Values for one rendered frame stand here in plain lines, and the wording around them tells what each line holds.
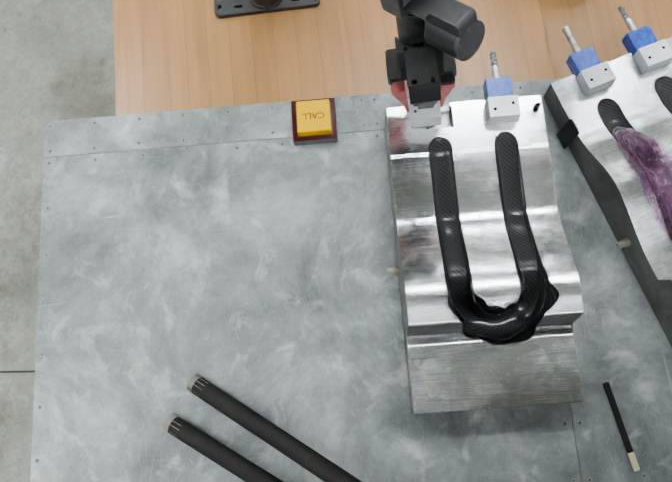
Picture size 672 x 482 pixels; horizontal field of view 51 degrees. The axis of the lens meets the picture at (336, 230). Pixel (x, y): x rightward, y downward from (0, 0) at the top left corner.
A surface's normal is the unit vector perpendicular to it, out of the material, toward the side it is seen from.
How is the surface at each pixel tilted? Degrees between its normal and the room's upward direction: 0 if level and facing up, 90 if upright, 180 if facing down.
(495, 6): 0
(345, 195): 0
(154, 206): 0
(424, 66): 21
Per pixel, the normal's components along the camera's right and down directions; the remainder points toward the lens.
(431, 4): -0.28, -0.45
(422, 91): 0.02, 0.82
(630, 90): -0.04, -0.25
